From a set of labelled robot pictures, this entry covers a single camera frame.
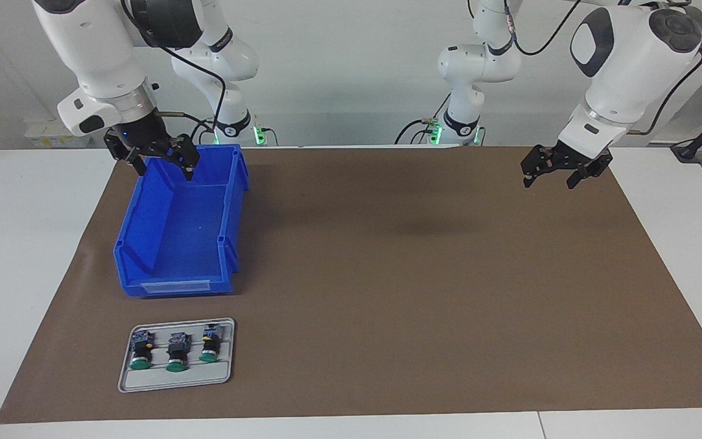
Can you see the grey metal tray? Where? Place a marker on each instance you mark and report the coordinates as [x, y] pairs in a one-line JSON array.
[[174, 378]]

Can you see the green lit base port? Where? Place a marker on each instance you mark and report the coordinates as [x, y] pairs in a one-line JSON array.
[[258, 135], [436, 131]]

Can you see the green push button switch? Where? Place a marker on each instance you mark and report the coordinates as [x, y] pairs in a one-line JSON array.
[[209, 344], [177, 352]]

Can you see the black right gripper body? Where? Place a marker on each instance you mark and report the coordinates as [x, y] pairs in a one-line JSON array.
[[144, 137]]

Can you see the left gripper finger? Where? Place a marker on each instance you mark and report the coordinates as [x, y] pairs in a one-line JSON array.
[[588, 172], [540, 161]]

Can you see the white wall socket box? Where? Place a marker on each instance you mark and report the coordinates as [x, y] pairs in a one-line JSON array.
[[52, 131]]

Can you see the green push button yellow mark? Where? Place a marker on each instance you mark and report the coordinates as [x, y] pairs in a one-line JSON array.
[[141, 350]]

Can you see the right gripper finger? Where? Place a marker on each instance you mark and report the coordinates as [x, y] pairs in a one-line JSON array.
[[190, 161], [138, 164]]

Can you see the brown table mat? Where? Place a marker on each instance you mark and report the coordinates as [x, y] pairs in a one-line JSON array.
[[387, 305]]

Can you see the blue plastic storage bin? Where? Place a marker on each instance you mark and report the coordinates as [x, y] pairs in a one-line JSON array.
[[186, 244]]

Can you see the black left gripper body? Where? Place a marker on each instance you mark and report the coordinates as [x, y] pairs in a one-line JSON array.
[[582, 155]]

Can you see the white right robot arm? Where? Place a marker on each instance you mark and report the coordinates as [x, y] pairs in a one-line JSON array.
[[101, 49]]

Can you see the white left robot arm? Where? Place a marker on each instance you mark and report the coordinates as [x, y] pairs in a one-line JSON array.
[[631, 61]]

